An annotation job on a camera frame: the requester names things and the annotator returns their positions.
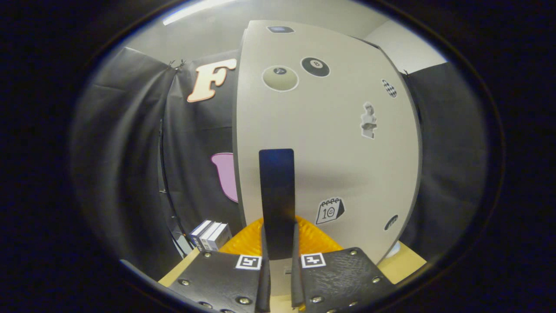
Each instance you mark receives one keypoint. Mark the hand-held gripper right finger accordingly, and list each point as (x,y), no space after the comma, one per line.
(339,278)

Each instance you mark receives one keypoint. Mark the black backdrop cloth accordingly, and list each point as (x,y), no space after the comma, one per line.
(121,152)

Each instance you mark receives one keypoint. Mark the black cloth clip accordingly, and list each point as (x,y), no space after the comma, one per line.
(178,65)

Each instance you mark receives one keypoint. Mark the white cabinet door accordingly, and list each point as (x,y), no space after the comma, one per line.
(347,174)

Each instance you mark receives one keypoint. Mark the thin black pole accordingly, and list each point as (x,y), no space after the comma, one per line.
(161,165)

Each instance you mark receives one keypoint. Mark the grey cabinet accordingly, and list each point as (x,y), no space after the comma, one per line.
(235,139)

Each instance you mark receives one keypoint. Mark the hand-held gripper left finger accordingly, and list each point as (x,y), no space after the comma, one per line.
(217,278)

